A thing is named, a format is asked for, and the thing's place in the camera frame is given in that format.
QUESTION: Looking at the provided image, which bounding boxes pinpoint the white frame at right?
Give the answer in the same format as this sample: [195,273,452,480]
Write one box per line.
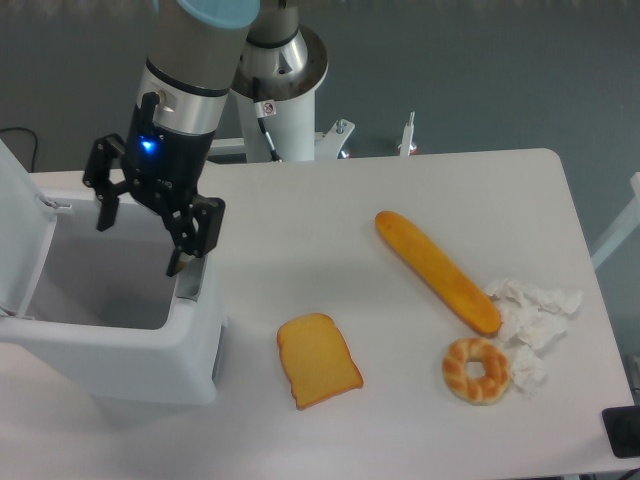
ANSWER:
[591,172,639,270]

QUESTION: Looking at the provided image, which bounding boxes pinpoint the black cable on pedestal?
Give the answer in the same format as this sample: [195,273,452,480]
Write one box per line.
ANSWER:
[251,75,284,163]

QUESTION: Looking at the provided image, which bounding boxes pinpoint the black cable on floor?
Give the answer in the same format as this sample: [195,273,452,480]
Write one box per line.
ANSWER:
[0,127,39,174]

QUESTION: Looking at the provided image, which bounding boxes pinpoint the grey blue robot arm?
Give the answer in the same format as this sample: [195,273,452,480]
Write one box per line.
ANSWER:
[83,1,298,277]

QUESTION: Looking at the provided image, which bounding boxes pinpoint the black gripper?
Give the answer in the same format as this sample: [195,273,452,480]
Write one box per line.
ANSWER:
[82,92,225,277]

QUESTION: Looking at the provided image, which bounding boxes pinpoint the white grey trash can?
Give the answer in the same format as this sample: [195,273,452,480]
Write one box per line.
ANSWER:
[1,148,228,406]

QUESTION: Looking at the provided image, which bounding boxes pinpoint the crumpled white tissue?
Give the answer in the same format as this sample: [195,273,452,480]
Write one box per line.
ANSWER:
[484,279,584,398]

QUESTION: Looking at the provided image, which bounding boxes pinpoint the long orange baguette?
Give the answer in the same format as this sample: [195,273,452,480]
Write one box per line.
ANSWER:
[374,211,502,336]

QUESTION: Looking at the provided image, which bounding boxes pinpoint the orange toast slice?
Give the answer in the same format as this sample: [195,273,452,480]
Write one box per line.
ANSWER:
[276,313,364,410]

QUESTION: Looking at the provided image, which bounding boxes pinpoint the braided ring bread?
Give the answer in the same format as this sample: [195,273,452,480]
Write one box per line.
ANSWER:
[441,338,510,405]

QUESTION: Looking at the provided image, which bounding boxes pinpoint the black device at table edge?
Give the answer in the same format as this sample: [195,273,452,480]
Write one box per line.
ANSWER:
[601,405,640,459]

